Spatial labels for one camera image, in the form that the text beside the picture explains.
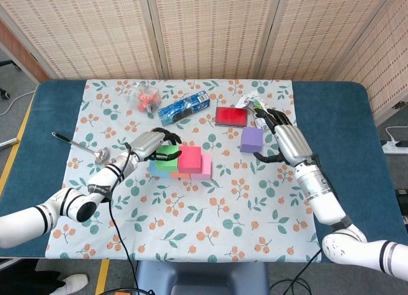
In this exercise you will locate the crumpled green white snack packet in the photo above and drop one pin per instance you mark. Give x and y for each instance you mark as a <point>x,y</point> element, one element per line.
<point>252,100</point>

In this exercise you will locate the green foam block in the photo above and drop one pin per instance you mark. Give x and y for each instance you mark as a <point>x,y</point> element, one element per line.
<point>167,165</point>

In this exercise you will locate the bamboo folding screen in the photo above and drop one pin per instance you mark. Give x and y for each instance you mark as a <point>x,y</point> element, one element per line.
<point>207,30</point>

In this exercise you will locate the pink foam block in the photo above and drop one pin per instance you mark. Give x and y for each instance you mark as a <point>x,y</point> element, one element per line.
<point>206,167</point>

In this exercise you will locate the flat red case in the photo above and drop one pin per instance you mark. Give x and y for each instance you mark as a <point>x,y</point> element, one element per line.
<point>231,116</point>

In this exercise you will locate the black office chair base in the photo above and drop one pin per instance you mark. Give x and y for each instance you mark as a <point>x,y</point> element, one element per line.
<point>4,93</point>

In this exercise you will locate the grey metal bar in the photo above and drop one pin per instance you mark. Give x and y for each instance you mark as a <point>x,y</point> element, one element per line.
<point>8,143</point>

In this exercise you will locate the orange foam block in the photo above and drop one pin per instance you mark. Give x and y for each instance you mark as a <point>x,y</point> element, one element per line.
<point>180,175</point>

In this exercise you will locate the floral fruit print tablecloth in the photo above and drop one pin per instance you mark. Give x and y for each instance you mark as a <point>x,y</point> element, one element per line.
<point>204,218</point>

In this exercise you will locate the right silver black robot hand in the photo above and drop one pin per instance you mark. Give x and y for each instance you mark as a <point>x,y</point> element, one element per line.
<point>291,142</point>

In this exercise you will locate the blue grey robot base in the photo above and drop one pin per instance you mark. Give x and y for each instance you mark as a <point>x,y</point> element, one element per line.
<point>204,279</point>

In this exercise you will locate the white power strip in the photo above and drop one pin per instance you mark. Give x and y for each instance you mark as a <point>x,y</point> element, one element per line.
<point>395,147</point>

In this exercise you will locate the clear bag red contents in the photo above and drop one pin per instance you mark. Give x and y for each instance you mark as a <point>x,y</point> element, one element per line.
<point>145,97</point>

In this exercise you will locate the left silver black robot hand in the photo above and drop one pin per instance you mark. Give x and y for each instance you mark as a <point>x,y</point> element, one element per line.
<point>145,145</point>

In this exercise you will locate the white shoe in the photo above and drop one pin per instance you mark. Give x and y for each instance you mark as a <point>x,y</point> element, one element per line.
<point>73,282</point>

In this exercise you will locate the light blue foam block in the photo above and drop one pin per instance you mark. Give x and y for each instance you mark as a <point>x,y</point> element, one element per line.
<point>154,171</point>

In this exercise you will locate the purple foam block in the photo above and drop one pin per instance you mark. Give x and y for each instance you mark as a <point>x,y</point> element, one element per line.
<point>252,140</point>

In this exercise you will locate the magenta red foam block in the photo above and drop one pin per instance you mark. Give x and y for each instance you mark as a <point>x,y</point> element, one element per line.
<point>189,159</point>

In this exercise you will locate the black equipment box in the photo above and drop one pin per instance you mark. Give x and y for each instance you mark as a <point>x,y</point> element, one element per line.
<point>403,196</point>

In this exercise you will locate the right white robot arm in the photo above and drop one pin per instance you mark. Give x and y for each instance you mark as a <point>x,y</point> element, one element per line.
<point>322,196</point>

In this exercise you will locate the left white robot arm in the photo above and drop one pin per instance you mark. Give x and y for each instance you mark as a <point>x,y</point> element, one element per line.
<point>102,180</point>

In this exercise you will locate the blue cookie box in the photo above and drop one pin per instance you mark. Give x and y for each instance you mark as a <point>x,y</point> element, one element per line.
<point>185,108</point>

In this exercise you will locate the black trouser leg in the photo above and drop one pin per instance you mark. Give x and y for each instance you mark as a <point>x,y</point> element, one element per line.
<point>25,279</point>

